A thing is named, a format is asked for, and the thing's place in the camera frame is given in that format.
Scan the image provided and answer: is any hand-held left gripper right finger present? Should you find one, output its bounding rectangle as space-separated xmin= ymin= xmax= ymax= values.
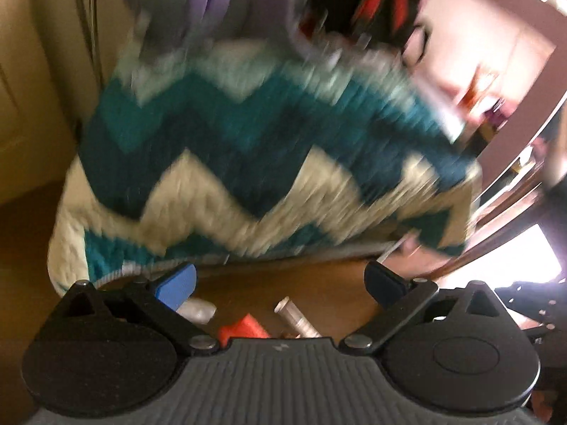
xmin=339 ymin=259 xmax=515 ymax=357

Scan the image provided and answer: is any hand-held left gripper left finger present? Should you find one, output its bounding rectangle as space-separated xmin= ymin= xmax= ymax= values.
xmin=62 ymin=262 xmax=222 ymax=357

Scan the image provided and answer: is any green white printed wrapper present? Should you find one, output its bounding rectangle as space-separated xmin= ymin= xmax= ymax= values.
xmin=177 ymin=299 xmax=218 ymax=324

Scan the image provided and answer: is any orange foam net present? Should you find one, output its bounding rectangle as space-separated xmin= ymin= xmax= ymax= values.
xmin=217 ymin=313 xmax=269 ymax=347

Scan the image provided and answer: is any pale plastic tube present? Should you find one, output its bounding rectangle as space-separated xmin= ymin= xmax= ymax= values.
xmin=274 ymin=296 xmax=322 ymax=339

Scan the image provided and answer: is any dark wooden chair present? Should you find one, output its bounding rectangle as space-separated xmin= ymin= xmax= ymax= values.
xmin=461 ymin=159 xmax=550 ymax=271

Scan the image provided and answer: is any teal white zigzag quilted blanket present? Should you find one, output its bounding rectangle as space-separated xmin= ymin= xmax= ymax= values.
xmin=46 ymin=40 xmax=483 ymax=297

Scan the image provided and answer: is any cream door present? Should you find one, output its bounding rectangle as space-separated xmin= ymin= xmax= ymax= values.
xmin=0 ymin=0 xmax=102 ymax=204

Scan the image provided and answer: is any pink desk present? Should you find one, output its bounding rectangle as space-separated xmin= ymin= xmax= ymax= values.
xmin=399 ymin=0 xmax=567 ymax=196

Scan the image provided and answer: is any black red backpack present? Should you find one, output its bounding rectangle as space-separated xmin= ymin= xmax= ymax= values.
xmin=301 ymin=0 xmax=426 ymax=49

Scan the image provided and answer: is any metal pole stand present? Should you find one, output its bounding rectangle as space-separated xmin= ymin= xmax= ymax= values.
xmin=73 ymin=0 xmax=107 ymax=94

